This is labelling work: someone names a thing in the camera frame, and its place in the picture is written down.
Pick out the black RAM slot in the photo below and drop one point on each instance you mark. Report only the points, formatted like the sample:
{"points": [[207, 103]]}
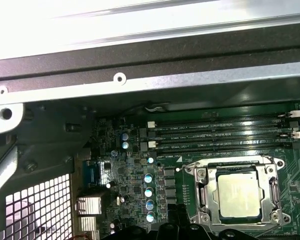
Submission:
{"points": [[215, 148], [215, 140], [215, 130], [215, 121]]}

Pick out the CPU socket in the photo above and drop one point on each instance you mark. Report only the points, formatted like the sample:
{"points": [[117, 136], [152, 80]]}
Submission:
{"points": [[276, 215]]}

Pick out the green motherboard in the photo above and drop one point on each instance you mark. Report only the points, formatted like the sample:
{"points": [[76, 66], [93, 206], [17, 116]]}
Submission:
{"points": [[297, 175]]}

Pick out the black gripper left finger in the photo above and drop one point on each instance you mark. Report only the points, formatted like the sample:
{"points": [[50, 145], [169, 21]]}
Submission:
{"points": [[173, 215]]}

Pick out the metal socket cover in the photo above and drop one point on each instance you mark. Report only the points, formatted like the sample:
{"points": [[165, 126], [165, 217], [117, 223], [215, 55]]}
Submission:
{"points": [[266, 180]]}

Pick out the round silver capacitor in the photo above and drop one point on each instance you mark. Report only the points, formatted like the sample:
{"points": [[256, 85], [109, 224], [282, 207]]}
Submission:
{"points": [[125, 136], [150, 216], [150, 160], [125, 145], [148, 193], [149, 205], [148, 178]]}

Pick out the blue VGA port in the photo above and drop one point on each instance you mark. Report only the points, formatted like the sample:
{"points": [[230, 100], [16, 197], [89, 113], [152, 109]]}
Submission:
{"points": [[91, 173]]}

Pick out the silver metal port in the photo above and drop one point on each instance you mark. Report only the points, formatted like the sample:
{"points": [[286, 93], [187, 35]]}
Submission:
{"points": [[90, 206], [90, 223]]}

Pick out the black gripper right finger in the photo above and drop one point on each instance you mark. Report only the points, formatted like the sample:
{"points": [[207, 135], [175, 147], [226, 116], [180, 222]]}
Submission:
{"points": [[185, 215]]}

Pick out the black open PC case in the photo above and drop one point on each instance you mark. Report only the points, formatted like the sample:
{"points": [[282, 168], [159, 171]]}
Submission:
{"points": [[180, 82]]}

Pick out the silver square CPU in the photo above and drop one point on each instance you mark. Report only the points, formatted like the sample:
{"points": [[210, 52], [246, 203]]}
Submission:
{"points": [[240, 195]]}

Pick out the thin metal locking lever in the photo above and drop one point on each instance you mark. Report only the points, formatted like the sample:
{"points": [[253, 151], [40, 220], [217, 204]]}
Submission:
{"points": [[279, 192]]}

